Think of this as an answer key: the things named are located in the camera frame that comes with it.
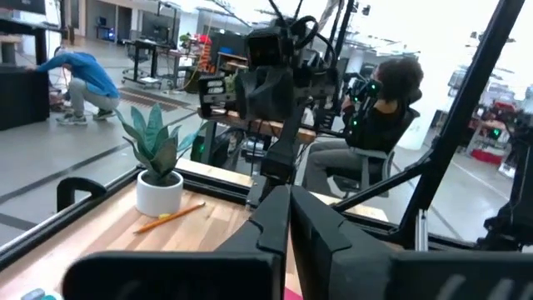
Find thick black rig frame post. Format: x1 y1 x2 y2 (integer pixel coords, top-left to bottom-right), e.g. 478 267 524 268
395 0 526 251

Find thin black rig frame post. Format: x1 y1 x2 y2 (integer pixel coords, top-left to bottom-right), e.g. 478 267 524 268
326 0 356 122

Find black computer monitor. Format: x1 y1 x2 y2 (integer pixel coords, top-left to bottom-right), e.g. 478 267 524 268
0 0 47 16

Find small blue grey object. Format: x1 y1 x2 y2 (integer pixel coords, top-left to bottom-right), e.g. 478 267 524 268
20 287 63 300

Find snake plant in white pot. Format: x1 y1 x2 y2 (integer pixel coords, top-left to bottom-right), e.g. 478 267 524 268
114 102 209 218

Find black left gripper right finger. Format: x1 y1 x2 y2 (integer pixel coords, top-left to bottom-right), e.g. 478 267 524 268
290 186 533 300

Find black cabinet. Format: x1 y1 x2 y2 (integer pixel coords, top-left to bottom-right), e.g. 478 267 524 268
0 65 51 133

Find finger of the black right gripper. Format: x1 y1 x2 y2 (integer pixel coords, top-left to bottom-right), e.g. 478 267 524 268
247 102 307 208

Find black box white labels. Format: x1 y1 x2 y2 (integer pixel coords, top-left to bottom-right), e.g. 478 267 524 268
197 76 228 118

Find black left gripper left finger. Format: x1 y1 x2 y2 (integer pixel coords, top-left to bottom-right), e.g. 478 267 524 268
62 185 291 300

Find person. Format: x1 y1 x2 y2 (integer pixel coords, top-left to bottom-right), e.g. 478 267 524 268
25 50 122 127
301 57 425 197

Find black background robot station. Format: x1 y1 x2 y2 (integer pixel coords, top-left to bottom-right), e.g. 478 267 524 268
478 112 533 251

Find grey office chair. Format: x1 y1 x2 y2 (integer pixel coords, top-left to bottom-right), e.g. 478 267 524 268
328 89 421 199

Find yellow pencil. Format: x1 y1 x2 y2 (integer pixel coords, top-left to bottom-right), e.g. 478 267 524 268
132 201 207 235

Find wooden desk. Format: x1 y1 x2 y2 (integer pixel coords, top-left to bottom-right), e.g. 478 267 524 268
197 107 317 145

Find black arch handle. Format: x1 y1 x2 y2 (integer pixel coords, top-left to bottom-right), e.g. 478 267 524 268
56 177 108 213

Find black rolling cart desk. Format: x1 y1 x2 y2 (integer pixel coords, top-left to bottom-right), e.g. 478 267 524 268
122 37 180 88

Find black rig frame brace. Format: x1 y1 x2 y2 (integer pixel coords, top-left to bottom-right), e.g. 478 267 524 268
332 152 436 213

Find black standing desk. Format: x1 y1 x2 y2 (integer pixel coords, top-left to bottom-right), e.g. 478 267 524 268
0 18 63 68

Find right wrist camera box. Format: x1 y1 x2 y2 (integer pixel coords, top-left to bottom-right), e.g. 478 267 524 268
247 27 289 68

